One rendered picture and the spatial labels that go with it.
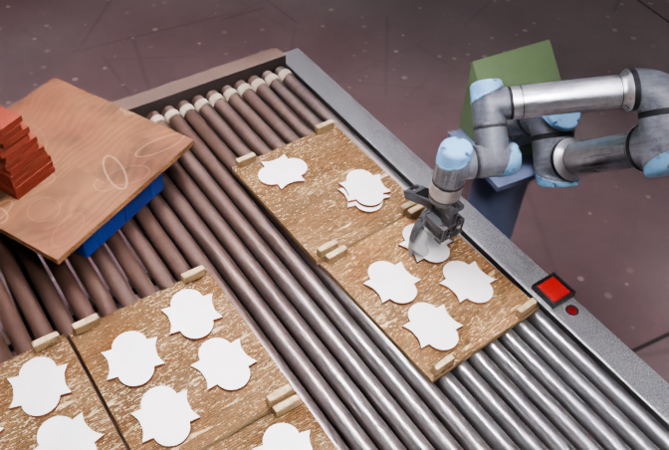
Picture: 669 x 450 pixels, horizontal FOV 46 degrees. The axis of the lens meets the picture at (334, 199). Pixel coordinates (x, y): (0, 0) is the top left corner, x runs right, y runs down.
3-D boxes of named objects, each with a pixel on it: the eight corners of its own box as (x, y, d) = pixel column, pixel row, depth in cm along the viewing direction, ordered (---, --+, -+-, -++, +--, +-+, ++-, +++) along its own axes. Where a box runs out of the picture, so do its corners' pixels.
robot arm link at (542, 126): (551, 94, 224) (581, 85, 212) (556, 140, 224) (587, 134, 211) (516, 96, 220) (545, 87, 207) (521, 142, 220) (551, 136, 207)
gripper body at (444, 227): (438, 247, 188) (447, 214, 179) (414, 225, 192) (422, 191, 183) (461, 234, 191) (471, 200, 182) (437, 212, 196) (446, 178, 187)
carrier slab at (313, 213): (334, 127, 233) (334, 123, 232) (422, 210, 210) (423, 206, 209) (231, 171, 218) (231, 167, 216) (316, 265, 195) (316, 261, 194)
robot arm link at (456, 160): (482, 156, 170) (444, 159, 169) (472, 191, 178) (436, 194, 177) (470, 132, 176) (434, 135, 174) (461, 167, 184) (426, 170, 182)
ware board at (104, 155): (56, 82, 226) (54, 77, 225) (194, 144, 209) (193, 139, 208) (-92, 181, 195) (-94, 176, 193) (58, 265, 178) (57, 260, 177)
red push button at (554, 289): (552, 279, 196) (554, 275, 195) (569, 295, 193) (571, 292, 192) (535, 289, 193) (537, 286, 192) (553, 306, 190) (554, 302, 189)
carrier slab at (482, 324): (424, 209, 210) (425, 205, 209) (538, 310, 188) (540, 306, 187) (320, 267, 195) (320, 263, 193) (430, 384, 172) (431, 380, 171)
